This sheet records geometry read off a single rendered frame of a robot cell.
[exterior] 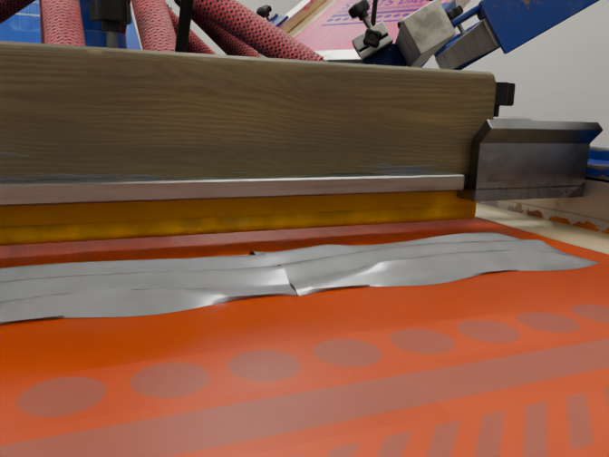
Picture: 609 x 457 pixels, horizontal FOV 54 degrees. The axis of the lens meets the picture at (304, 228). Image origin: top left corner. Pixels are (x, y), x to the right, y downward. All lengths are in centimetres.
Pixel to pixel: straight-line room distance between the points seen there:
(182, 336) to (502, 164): 26
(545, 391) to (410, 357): 4
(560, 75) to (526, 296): 266
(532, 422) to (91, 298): 16
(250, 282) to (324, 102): 13
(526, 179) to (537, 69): 260
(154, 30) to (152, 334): 69
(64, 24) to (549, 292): 71
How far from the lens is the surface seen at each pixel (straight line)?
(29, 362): 21
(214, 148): 33
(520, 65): 310
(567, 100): 288
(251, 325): 22
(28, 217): 33
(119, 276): 26
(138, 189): 31
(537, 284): 31
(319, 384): 18
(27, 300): 25
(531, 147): 43
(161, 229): 34
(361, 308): 24
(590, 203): 47
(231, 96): 33
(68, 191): 31
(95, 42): 113
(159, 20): 90
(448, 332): 23
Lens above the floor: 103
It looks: 12 degrees down
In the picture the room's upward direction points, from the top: 2 degrees clockwise
